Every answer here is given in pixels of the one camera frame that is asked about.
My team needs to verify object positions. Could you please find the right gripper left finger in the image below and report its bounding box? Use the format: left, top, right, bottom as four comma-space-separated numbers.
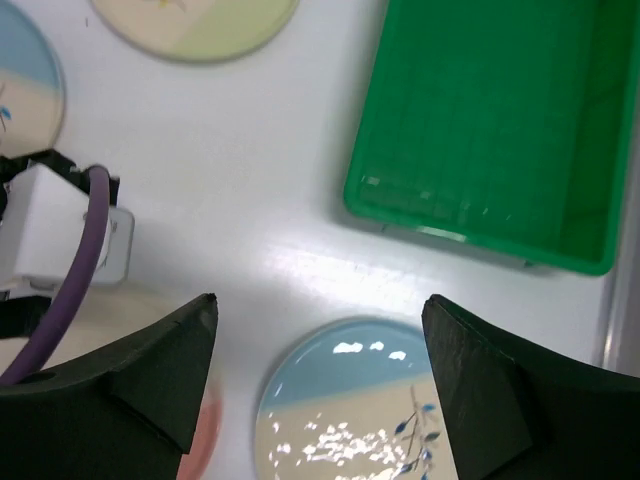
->
1, 293, 218, 479

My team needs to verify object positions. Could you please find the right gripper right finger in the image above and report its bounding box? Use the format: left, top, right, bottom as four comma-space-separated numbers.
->
422, 295, 639, 479

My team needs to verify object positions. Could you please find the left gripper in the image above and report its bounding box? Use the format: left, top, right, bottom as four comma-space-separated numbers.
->
0, 148, 121, 341

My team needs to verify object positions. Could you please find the blue cream plate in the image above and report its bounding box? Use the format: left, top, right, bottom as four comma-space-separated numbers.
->
1, 1, 65, 157
254, 317, 458, 479

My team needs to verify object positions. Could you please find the pink cream plate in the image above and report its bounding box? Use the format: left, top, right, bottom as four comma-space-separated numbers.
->
176, 380, 223, 480

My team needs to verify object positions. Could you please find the green plastic bin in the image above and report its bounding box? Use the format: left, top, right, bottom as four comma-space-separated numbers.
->
344, 1, 639, 276

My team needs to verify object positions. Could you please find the green cream plate centre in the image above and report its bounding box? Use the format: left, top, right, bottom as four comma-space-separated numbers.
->
92, 0, 299, 63

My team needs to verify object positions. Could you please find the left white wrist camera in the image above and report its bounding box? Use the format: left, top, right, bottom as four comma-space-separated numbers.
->
1, 165, 135, 291

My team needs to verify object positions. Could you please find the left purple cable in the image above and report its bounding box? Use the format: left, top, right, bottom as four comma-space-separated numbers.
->
0, 165, 111, 386

